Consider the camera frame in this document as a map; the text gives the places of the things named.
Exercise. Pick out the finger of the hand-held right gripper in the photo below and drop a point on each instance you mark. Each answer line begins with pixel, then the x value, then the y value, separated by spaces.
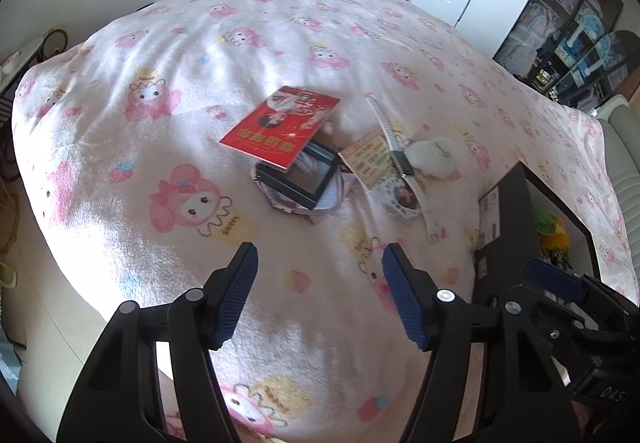
pixel 555 279
pixel 575 348

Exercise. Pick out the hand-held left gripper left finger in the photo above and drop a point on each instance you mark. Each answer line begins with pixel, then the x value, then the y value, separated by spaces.
pixel 235 295

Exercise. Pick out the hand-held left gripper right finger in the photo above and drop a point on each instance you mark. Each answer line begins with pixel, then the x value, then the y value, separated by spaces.
pixel 405 298

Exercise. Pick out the black cardboard box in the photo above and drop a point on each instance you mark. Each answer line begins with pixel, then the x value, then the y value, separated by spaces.
pixel 505 223

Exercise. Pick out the white smart watch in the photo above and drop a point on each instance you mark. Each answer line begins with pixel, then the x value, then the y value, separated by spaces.
pixel 385 123

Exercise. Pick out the yellow green toy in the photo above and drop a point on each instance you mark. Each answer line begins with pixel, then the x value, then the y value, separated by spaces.
pixel 550 233

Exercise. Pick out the round photo badge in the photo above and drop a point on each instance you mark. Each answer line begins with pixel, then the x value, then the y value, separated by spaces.
pixel 400 198

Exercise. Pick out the white plush ball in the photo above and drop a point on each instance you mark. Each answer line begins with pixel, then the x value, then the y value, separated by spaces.
pixel 430 158

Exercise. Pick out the colourful sticker card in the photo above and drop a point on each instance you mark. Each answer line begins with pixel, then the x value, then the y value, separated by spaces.
pixel 367 160

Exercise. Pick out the red photo card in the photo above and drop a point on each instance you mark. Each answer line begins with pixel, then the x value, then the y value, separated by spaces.
pixel 280 128

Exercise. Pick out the dark oval glass panel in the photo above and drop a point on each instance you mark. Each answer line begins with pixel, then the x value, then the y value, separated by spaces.
pixel 600 63

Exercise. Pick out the pink cartoon printed blanket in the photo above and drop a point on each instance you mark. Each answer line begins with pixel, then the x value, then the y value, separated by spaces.
pixel 200 73

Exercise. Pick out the green slipper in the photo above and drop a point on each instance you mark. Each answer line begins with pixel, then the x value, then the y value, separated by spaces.
pixel 7 275

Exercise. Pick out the small side table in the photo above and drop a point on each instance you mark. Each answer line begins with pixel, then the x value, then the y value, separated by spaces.
pixel 20 58

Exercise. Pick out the grey padded bed frame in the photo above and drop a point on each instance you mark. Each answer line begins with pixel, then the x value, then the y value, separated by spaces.
pixel 622 163

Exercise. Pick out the black square frame box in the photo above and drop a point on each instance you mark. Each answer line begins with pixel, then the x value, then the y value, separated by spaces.
pixel 312 173

